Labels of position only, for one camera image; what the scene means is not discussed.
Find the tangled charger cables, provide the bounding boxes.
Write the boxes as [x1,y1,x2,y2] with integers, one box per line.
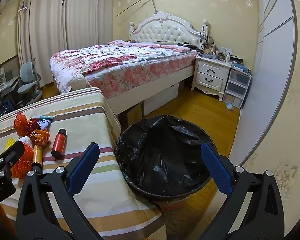
[199,29,211,53]

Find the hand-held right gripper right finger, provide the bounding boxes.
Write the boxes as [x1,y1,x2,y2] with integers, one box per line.
[197,142,283,240]

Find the shiny orange snack wrapper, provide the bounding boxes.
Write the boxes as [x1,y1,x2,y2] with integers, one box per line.
[27,129,51,147]

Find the white nightstand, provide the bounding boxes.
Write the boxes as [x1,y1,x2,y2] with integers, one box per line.
[191,56,232,102]

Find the brown cardboard box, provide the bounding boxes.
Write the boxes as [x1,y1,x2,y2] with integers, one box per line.
[126,103,143,127]

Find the orange mesh net bag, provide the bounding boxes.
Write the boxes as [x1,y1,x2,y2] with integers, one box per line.
[10,142,35,179]

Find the orange and white cardboard box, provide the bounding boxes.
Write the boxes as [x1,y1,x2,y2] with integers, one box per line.
[154,194,191,213]

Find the pale lavender cloth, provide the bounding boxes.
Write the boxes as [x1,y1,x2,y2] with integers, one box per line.
[37,119,52,131]

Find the orange-red plastic bag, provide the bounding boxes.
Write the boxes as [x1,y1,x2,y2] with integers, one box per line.
[13,112,38,136]

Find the red plastic bottle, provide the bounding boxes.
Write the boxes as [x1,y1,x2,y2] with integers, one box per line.
[51,128,68,159]

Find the black lined trash bin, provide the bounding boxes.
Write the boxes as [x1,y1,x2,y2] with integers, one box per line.
[113,114,217,196]

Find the white storage box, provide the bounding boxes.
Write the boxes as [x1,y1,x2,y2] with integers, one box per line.
[143,83,180,116]

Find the grey study desk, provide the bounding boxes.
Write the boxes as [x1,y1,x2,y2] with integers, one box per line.
[0,67,21,114]

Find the white wardrobe door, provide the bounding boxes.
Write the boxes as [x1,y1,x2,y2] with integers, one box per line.
[229,0,298,167]

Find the clear plastic drawer unit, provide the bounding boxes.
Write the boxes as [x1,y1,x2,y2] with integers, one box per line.
[222,67,252,109]

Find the dark clothing pile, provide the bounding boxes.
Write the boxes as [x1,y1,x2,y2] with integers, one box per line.
[181,42,203,53]

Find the stack of books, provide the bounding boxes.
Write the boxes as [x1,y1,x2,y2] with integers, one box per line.
[230,56,252,77]

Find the dark round trash bin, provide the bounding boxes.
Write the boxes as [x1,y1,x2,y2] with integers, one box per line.
[125,170,213,202]

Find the white sock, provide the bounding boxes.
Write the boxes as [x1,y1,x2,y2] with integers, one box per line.
[17,136,32,146]

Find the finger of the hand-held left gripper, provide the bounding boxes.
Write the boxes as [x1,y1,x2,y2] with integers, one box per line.
[0,141,25,178]

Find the striped beige cloth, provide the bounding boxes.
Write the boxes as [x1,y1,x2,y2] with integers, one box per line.
[0,87,166,240]

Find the white ball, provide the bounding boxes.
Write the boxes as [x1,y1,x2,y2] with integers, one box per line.
[70,74,88,92]

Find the pink floral bedspread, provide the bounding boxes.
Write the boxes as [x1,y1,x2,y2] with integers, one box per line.
[49,39,198,99]

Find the beige curtain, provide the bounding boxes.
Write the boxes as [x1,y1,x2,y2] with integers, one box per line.
[17,0,66,91]
[64,0,115,53]

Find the yellow spiky plastic piece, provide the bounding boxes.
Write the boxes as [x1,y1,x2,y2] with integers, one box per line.
[5,137,17,151]

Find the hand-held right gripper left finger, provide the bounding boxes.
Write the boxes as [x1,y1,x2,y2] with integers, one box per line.
[16,142,102,240]

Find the nightstand clutter items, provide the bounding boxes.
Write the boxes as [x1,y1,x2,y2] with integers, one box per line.
[201,45,232,62]

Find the grey-blue desk chair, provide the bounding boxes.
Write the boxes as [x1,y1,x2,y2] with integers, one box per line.
[16,58,43,106]

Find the white tufted bed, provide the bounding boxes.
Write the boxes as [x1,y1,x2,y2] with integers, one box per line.
[50,11,210,128]

